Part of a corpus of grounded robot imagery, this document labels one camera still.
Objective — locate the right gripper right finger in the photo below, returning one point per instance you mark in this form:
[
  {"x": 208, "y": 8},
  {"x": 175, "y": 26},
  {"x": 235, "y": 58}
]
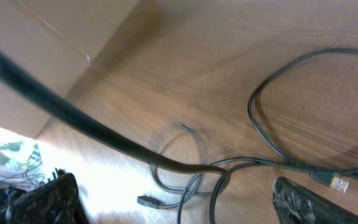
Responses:
[{"x": 295, "y": 204}]

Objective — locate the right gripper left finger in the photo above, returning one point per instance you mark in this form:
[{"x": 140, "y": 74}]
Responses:
[{"x": 54, "y": 202}]

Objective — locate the right camera cable black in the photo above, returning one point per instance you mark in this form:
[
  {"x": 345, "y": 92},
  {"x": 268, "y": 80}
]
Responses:
[{"x": 31, "y": 89}]

